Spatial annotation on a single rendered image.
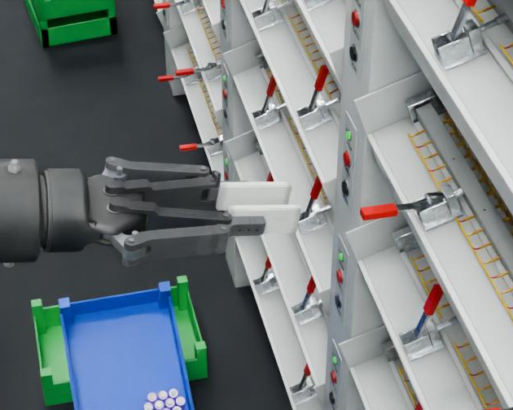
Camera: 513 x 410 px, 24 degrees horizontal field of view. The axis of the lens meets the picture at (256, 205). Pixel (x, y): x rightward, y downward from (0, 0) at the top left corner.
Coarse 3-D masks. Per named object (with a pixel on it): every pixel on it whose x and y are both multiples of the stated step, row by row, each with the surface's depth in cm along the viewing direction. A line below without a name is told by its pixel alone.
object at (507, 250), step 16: (416, 112) 126; (432, 112) 125; (432, 128) 123; (432, 144) 124; (448, 144) 121; (448, 160) 119; (464, 160) 118; (432, 176) 120; (464, 176) 117; (464, 192) 115; (480, 192) 115; (480, 208) 113; (480, 224) 113; (496, 224) 111; (496, 240) 110; (512, 240) 109; (512, 256) 108; (512, 272) 106; (496, 288) 108; (512, 288) 107; (512, 320) 105
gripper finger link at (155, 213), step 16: (112, 208) 105; (128, 208) 105; (144, 208) 106; (160, 208) 107; (176, 208) 107; (160, 224) 107; (176, 224) 107; (192, 224) 107; (208, 224) 107; (224, 224) 107
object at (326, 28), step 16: (304, 0) 150; (320, 0) 149; (336, 0) 149; (304, 16) 150; (320, 16) 148; (336, 16) 146; (320, 32) 145; (336, 32) 144; (320, 48) 145; (336, 48) 142; (336, 64) 135; (336, 80) 140
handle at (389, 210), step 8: (360, 208) 115; (368, 208) 115; (376, 208) 115; (384, 208) 115; (392, 208) 115; (400, 208) 116; (408, 208) 116; (416, 208) 116; (424, 208) 116; (368, 216) 115; (376, 216) 115; (384, 216) 115
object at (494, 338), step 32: (384, 96) 127; (416, 96) 127; (384, 128) 129; (448, 128) 126; (384, 160) 126; (416, 160) 124; (416, 192) 121; (416, 224) 118; (448, 224) 116; (448, 256) 114; (480, 256) 112; (448, 288) 111; (480, 288) 110; (480, 320) 107; (480, 352) 105; (512, 352) 103; (512, 384) 101
